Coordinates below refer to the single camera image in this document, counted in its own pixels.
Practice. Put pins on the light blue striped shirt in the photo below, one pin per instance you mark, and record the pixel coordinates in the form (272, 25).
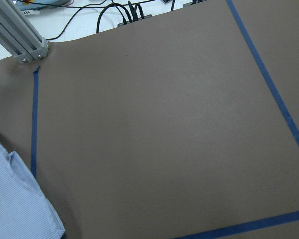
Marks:
(25, 212)

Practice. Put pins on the aluminium frame post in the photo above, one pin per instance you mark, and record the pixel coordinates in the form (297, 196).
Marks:
(18, 36)

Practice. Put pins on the orange black usb hub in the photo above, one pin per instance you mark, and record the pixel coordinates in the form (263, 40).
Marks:
(136, 14)

